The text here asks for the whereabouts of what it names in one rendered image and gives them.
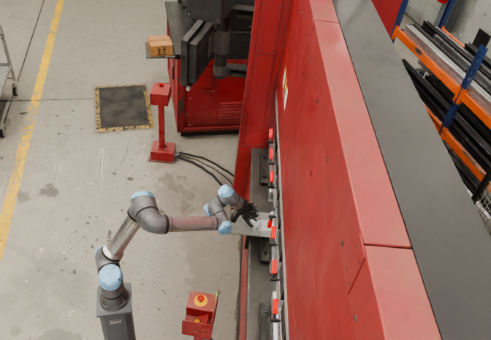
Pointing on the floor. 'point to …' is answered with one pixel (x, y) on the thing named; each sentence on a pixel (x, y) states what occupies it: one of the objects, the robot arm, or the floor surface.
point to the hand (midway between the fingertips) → (255, 224)
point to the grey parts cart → (6, 76)
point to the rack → (448, 82)
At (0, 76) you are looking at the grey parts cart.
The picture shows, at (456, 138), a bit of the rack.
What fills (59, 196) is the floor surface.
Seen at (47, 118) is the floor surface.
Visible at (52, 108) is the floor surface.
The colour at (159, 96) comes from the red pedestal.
